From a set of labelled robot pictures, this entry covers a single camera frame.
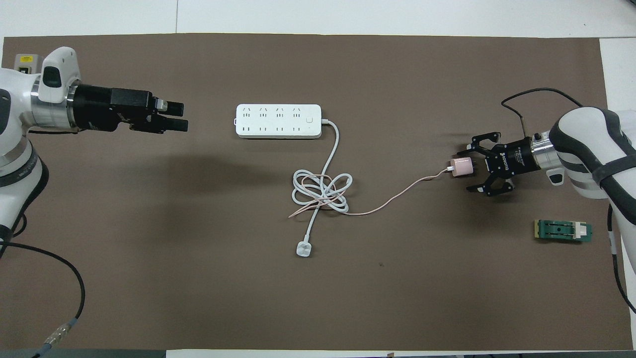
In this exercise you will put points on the grey on-off switch box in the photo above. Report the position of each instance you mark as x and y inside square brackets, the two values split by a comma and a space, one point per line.
[25, 62]

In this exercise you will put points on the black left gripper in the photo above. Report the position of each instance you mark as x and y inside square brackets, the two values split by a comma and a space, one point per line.
[114, 109]

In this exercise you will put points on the white power strip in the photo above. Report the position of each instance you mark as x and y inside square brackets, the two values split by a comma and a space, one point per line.
[278, 121]

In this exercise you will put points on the brown table mat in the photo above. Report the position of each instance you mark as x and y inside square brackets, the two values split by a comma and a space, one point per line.
[397, 298]

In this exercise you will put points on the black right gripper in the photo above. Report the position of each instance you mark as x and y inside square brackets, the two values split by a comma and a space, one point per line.
[514, 158]

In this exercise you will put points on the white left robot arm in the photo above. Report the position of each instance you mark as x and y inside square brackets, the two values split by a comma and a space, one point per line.
[20, 149]

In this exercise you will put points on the green knife switch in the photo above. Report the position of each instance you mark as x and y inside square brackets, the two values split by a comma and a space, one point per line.
[561, 231]

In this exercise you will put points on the pink charger adapter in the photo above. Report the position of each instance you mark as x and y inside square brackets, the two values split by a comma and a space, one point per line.
[462, 167]

